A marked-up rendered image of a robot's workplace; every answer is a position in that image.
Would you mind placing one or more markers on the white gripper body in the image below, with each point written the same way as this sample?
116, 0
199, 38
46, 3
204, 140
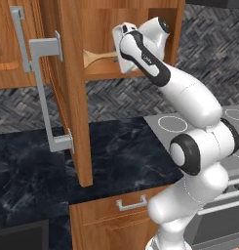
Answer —
117, 39

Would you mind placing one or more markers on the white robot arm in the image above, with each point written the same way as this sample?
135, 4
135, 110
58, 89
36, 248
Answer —
189, 97

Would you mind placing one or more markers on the open wooden cabinet door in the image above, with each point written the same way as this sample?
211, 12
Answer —
75, 97

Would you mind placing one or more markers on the closed wooden cabinet door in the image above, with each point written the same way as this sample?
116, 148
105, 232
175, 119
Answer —
7, 39

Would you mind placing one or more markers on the wooden drawer front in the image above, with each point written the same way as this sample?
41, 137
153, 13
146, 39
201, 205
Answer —
98, 211

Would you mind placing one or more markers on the wooden base cabinet door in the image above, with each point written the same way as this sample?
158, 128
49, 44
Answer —
117, 236

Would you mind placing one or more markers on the wooden spoon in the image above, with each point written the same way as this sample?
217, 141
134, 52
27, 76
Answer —
91, 58

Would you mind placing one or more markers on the grey hob with rings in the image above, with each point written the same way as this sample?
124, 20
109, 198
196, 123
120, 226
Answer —
163, 125

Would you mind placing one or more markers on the dark range hood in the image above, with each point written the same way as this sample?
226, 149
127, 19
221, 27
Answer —
215, 2

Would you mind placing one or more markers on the grey oven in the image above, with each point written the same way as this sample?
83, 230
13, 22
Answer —
228, 224

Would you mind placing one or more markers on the dark appliance front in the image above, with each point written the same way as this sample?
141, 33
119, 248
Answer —
20, 236

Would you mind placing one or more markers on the open wooden wall cabinet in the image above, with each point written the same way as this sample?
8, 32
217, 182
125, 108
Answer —
101, 26

